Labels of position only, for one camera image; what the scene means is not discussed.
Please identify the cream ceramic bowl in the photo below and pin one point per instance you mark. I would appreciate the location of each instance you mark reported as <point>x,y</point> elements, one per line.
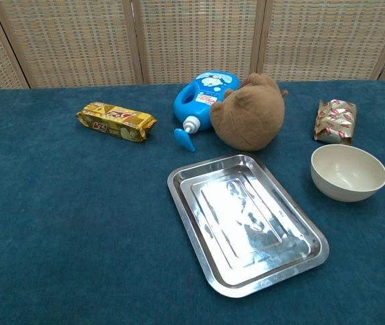
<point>347,172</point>

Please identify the rectangular stainless steel tray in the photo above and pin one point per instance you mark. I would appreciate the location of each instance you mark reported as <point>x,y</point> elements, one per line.
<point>243,223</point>

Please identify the blue pump soap bottle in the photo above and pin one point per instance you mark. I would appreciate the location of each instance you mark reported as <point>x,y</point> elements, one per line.
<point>199,98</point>

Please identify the brown plush toy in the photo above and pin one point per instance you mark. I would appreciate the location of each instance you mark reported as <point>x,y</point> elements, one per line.
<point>251,115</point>

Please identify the gold biscuit packet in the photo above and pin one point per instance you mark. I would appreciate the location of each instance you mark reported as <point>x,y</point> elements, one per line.
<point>116,121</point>

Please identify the blue velvet tablecloth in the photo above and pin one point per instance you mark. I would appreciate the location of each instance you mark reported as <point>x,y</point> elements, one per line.
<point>60,210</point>

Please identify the gold foil snack pack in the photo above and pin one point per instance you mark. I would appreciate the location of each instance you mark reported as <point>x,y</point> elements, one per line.
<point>336,120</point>

